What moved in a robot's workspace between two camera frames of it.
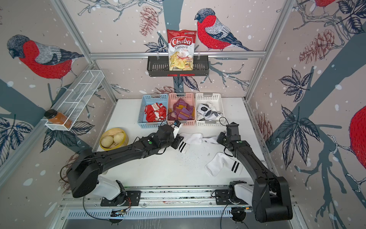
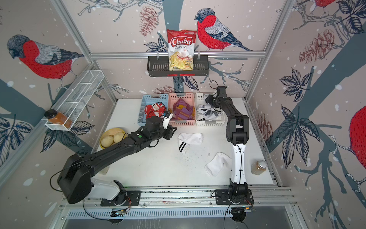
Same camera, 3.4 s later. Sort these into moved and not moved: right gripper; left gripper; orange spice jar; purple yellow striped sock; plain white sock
Moved: right gripper; left gripper
Not moved: purple yellow striped sock; orange spice jar; plain white sock
